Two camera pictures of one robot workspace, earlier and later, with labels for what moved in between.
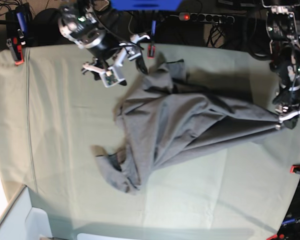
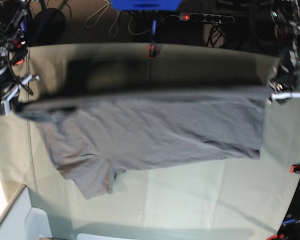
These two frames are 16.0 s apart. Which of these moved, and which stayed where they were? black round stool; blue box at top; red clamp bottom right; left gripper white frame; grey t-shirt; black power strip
Moved: grey t-shirt; left gripper white frame
Stayed: black power strip; red clamp bottom right; blue box at top; black round stool
